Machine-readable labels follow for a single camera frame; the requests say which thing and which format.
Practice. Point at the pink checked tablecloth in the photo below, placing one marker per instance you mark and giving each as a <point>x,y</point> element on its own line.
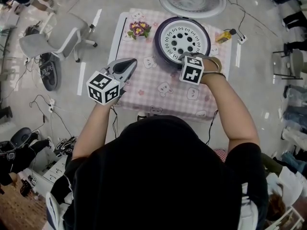
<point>153,90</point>

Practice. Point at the grey black-legged chair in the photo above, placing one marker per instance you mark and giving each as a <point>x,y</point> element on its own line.
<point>296,61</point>

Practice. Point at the white perforated steamer tray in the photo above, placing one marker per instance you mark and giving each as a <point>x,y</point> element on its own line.
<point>182,42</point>

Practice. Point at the person's left forearm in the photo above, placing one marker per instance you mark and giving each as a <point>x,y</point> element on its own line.
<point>93,128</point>

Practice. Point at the person's right forearm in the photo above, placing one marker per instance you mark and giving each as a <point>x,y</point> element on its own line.
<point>235,114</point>

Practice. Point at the yellow oil bottle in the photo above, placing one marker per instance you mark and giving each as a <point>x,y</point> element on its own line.
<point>223,37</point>

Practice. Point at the white grey office chair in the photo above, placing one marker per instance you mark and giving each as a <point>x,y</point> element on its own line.
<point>67,30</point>

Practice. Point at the potted purple flowers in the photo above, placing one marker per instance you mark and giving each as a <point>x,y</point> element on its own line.
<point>139,29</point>

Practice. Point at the white low cabinet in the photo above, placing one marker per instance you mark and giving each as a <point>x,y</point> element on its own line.
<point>56,171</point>

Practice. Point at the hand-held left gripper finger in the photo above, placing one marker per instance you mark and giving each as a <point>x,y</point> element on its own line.
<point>112,66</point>
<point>128,74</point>

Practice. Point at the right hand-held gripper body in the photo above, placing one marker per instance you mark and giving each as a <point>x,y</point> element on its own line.
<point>192,71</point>

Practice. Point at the black gear bag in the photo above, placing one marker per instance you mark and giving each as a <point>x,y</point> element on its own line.
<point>49,78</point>

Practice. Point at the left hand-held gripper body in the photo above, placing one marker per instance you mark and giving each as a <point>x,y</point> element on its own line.
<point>103,87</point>

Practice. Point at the dark blue rice cooker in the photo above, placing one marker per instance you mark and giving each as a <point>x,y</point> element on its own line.
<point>157,42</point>

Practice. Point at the person's black shirt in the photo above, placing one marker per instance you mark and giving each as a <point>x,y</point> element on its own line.
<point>156,176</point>

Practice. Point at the white power strip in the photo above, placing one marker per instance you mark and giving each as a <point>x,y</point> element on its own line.
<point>242,40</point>
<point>51,105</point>

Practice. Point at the black round seat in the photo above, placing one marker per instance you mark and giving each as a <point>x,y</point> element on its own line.
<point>21,135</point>

